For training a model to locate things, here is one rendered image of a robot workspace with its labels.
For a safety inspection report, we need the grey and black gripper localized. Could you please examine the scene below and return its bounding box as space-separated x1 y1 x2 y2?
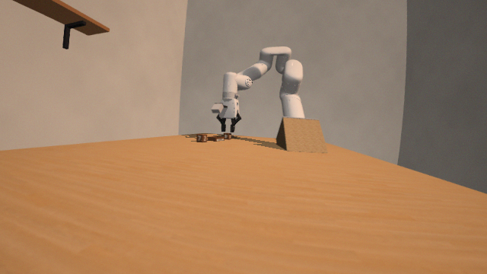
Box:
216 97 241 132

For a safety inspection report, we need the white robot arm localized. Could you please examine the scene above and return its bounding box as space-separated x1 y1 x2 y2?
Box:
222 46 304 117

